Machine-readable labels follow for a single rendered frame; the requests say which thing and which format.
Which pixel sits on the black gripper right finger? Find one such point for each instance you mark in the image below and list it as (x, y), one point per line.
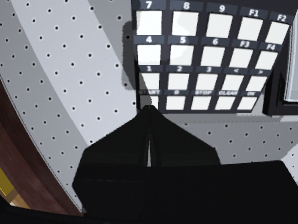
(171, 145)

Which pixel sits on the grey perforated base plate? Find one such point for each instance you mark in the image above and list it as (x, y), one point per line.
(68, 69)

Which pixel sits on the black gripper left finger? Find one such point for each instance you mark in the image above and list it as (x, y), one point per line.
(124, 145)

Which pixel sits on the grey plate washer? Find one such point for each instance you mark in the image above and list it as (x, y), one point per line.
(208, 61)

